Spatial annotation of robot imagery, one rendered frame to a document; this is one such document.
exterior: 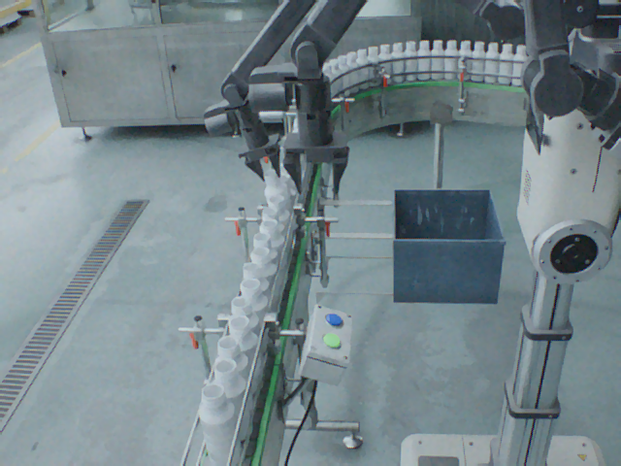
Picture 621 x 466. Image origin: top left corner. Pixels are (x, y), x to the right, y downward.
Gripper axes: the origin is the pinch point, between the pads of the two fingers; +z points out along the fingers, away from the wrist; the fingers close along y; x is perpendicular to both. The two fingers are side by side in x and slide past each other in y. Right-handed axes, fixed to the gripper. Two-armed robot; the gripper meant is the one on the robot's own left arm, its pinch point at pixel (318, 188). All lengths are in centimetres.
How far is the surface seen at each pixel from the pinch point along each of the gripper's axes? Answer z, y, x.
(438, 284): 60, 26, 56
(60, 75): 82, -238, 348
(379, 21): 53, 4, 350
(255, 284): 24.4, -14.6, 5.2
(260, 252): 24.5, -15.7, 17.1
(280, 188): 23, -15, 43
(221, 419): 27.3, -14.4, -28.2
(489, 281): 59, 41, 56
